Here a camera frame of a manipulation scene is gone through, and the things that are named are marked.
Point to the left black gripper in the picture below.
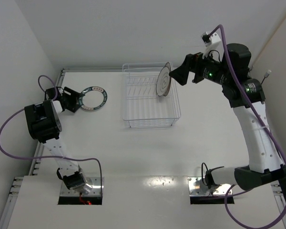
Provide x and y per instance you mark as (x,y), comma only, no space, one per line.
(66,99)

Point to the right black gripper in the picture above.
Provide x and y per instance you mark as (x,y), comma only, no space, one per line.
(196,67)

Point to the plate with orange sunburst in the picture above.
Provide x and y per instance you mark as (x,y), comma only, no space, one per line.
(169,66)

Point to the white plate with dark rim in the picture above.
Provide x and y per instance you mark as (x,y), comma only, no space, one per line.
(162,81)

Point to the plate with green lettering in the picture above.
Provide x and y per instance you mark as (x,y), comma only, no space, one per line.
(90,89)

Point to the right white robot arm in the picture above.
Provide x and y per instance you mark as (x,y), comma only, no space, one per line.
(265,164)

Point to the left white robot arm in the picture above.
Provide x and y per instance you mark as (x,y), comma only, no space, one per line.
(44,125)

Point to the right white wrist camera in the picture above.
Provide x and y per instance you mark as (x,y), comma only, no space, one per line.
(211,42)

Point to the white wire dish rack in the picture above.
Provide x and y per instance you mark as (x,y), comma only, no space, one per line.
(143,108)

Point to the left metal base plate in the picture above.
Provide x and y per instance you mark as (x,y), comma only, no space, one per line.
(93,189)

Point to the metal base plate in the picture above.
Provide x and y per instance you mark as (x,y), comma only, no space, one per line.
(198,189)
(93,189)

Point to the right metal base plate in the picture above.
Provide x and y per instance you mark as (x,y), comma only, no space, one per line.
(198,189)

